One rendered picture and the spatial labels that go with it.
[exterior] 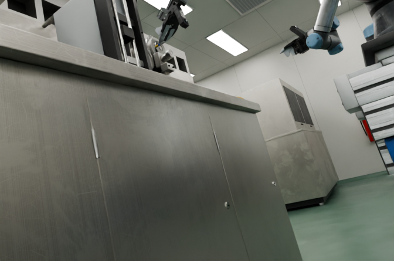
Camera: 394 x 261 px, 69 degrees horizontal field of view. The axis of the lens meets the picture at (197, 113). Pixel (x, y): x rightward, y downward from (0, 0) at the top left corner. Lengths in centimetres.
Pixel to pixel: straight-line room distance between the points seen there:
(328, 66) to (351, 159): 165
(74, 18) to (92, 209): 90
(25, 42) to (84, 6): 75
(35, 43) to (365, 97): 72
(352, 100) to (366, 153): 474
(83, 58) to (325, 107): 522
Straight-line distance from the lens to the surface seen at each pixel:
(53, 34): 149
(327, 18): 155
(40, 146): 51
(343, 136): 556
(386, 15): 89
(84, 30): 122
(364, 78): 83
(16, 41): 53
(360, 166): 557
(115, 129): 61
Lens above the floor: 60
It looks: 14 degrees up
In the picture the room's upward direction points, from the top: 15 degrees counter-clockwise
